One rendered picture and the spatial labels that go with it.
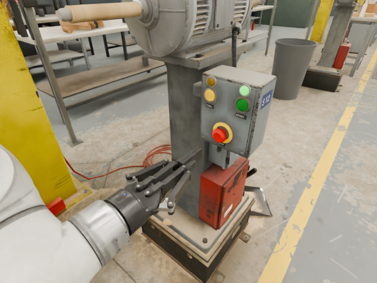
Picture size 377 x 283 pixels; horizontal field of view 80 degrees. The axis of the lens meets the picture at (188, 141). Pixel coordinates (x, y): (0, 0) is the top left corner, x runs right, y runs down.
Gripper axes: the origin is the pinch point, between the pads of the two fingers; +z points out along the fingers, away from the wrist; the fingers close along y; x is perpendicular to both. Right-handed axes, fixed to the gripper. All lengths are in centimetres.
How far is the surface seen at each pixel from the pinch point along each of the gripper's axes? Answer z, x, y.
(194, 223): 26, -67, -18
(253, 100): 14.3, 11.4, 6.7
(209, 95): 13.7, 9.7, -4.8
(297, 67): 279, -52, -49
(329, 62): 365, -60, -27
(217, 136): 11.5, 0.3, -0.3
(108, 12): 2.7, 27.8, -25.5
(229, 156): 34.9, -24.3, -7.5
